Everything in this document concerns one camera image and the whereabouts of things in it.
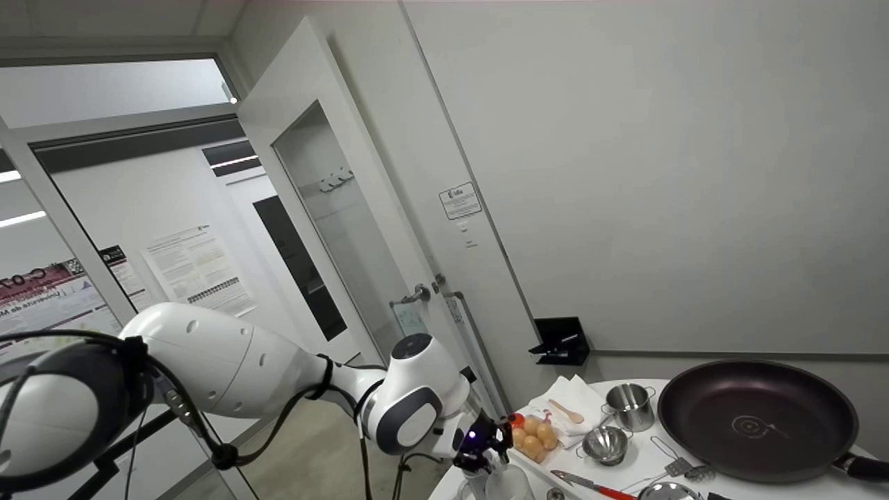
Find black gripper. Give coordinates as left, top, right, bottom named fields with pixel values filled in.
left=450, top=417, right=503, bottom=478

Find wooden utensil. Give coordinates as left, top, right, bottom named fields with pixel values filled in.
left=545, top=398, right=589, bottom=424

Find white paper napkins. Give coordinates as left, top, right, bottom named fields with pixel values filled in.
left=529, top=373, right=613, bottom=438

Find small steel bowl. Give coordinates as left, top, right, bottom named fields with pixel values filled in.
left=579, top=420, right=634, bottom=467

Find small steel cup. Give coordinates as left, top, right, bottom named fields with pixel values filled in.
left=606, top=381, right=657, bottom=432

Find small white notice sign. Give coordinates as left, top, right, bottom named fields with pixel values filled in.
left=435, top=177, right=486, bottom=221

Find white door dark window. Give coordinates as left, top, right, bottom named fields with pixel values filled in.
left=243, top=189, right=364, bottom=370

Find black frying pan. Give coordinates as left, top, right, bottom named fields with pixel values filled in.
left=656, top=357, right=889, bottom=485

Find white text poster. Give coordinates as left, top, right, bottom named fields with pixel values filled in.
left=142, top=219, right=260, bottom=323

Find white door with window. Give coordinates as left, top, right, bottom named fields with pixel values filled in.
left=232, top=12, right=545, bottom=438

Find red and green poster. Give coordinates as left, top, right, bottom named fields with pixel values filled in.
left=0, top=259, right=113, bottom=341

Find red handled table knife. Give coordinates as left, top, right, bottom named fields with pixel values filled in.
left=552, top=464, right=640, bottom=500

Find black wall bracket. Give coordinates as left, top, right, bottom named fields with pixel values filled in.
left=528, top=314, right=593, bottom=367

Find metal door handle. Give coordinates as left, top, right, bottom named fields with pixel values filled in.
left=386, top=269, right=452, bottom=312

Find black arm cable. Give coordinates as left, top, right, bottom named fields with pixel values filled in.
left=0, top=328, right=447, bottom=500

